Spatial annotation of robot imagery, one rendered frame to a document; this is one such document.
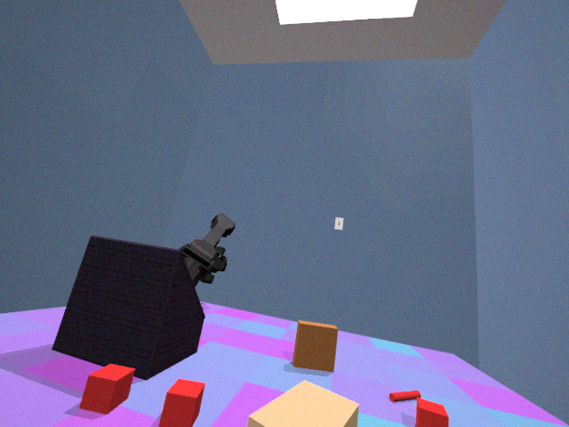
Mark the red cube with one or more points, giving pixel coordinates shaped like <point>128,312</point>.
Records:
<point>107,388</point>
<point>430,414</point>
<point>182,404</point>

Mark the orange square block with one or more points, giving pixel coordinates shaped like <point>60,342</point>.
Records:
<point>315,346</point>

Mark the tan board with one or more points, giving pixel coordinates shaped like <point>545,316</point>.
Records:
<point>306,405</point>

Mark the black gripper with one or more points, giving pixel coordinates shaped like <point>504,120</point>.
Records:
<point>208,277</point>

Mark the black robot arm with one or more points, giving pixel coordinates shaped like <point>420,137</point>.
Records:
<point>199,255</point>

